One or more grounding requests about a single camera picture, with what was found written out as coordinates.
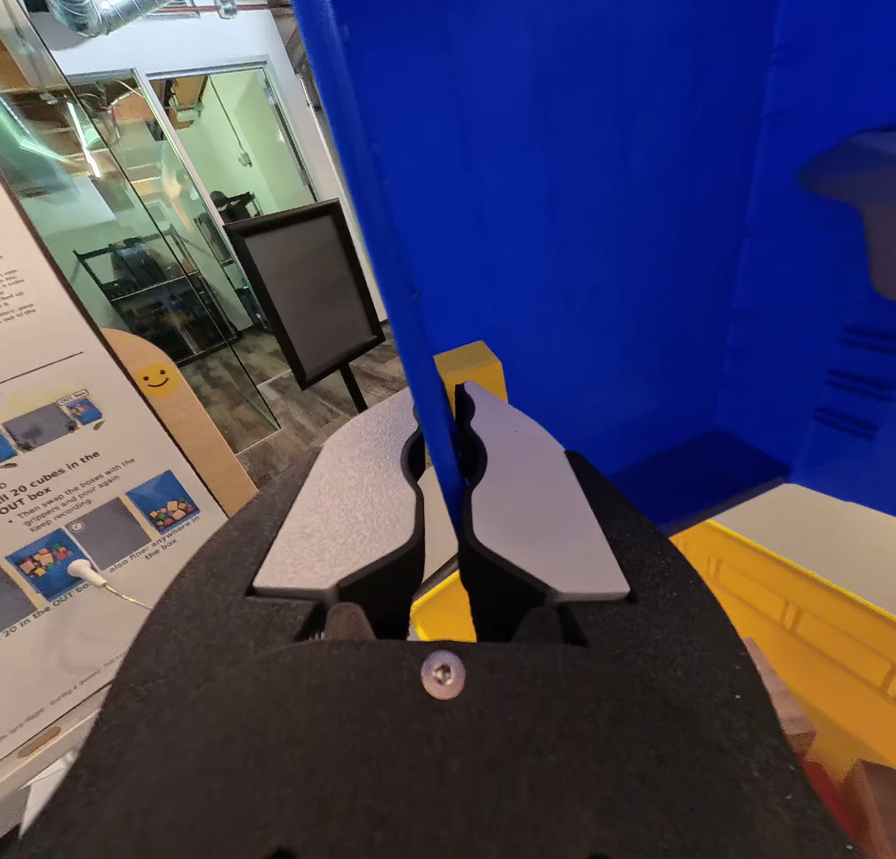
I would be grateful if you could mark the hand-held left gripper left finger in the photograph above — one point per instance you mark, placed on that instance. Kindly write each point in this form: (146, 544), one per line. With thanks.
(336, 509)

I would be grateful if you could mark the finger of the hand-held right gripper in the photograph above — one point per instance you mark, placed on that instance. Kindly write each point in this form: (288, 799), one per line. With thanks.
(883, 243)

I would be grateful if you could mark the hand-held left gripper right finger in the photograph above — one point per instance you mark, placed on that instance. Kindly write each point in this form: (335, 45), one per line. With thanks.
(539, 523)

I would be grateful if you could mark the yellow plastic box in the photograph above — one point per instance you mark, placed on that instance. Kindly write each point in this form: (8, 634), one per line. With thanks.
(770, 593)

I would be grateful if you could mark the blue plastic box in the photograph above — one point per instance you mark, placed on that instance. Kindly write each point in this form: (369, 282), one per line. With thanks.
(560, 173)

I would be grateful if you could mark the pile of wooden cubes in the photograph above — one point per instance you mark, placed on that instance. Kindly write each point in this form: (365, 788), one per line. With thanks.
(868, 803)

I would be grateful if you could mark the black framed sign stand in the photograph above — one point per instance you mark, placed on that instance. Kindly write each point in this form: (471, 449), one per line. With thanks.
(308, 292)

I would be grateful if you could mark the white instruction poster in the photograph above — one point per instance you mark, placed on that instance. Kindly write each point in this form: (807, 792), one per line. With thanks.
(70, 453)

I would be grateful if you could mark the black shelf rack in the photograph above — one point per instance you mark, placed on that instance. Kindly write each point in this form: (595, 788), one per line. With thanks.
(161, 299)

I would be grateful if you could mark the glass partition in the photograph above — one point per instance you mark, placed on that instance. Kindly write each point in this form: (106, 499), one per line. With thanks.
(105, 243)

